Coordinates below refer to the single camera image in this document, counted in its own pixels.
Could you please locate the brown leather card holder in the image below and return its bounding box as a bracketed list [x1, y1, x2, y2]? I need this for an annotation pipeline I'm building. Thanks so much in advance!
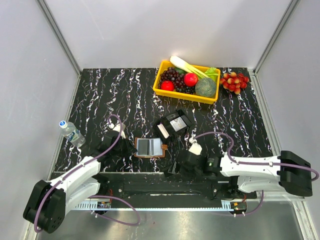
[134, 137, 168, 158]

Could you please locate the black card box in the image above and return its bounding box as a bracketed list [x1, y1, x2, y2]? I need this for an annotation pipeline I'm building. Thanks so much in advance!
[152, 109, 194, 144]

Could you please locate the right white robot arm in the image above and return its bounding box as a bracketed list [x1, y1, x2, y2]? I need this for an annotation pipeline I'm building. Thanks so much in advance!
[163, 150, 313, 198]

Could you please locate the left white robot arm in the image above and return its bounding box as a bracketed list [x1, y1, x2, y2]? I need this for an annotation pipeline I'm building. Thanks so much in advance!
[23, 126, 136, 234]

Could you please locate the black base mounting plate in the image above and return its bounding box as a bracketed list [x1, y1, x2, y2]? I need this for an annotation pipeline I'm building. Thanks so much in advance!
[93, 172, 258, 200]

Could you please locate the clear plastic water bottle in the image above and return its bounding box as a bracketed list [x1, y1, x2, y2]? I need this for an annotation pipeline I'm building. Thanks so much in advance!
[59, 120, 86, 148]

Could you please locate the red apple front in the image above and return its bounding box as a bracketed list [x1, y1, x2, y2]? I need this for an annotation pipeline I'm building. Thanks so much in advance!
[160, 80, 175, 91]

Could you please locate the red apple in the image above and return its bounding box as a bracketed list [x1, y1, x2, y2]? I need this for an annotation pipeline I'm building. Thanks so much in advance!
[160, 80, 175, 91]
[184, 73, 199, 87]

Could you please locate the green netted melon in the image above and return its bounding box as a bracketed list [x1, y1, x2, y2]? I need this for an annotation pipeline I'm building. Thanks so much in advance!
[195, 77, 217, 98]

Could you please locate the red apple back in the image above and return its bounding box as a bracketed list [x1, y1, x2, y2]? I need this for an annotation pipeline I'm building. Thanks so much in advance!
[184, 73, 199, 87]

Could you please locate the dark purple grape bunch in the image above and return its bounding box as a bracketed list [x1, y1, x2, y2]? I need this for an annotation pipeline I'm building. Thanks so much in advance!
[157, 67, 195, 94]

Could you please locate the red cherry cluster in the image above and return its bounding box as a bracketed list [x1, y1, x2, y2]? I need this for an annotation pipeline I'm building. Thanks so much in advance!
[219, 71, 250, 95]

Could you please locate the green cucumber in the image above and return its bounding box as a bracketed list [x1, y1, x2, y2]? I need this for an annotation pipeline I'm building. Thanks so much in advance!
[174, 67, 187, 74]

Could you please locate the white green leek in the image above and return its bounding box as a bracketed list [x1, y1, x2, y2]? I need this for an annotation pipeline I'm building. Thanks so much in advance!
[169, 55, 208, 79]

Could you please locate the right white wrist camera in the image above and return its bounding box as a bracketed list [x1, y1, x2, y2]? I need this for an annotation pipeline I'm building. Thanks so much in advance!
[188, 137, 202, 156]

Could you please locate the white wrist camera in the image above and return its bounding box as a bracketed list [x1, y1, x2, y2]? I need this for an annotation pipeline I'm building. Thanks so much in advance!
[188, 137, 202, 156]
[108, 123, 127, 139]

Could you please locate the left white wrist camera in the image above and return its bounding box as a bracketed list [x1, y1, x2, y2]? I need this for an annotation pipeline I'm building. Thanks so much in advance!
[108, 123, 127, 139]

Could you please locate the aluminium frame rail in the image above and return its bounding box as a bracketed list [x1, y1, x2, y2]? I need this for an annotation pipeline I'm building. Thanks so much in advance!
[34, 179, 307, 213]

